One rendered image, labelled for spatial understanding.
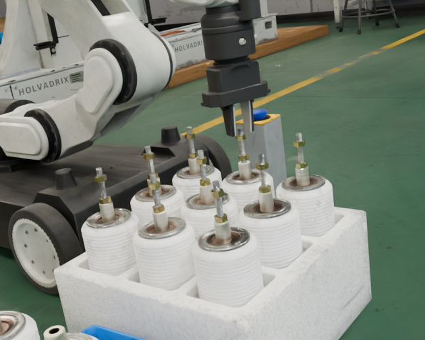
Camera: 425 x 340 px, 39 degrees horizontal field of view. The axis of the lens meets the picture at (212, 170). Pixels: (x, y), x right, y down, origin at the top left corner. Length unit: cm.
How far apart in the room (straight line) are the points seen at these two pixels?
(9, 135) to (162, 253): 84
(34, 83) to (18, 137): 152
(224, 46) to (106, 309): 46
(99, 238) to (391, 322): 52
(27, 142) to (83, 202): 32
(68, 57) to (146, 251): 250
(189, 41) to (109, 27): 261
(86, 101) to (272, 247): 61
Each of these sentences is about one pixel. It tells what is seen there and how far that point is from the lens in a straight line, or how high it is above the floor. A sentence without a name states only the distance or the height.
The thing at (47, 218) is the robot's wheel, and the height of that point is 18.
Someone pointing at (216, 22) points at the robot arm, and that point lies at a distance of 102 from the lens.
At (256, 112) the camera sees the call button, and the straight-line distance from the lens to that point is 125.
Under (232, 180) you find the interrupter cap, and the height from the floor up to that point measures 25.
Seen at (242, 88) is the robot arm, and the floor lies 42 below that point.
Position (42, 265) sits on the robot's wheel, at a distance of 139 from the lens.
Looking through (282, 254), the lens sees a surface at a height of 19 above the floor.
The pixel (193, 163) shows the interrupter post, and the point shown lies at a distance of 117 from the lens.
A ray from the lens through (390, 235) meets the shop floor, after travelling 143.
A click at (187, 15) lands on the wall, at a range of 759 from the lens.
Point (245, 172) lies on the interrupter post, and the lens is 110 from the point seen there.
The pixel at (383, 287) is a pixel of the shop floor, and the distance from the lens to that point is 123.
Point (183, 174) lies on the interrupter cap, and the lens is 117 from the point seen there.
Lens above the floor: 61
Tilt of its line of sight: 18 degrees down
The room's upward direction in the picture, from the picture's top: 8 degrees counter-clockwise
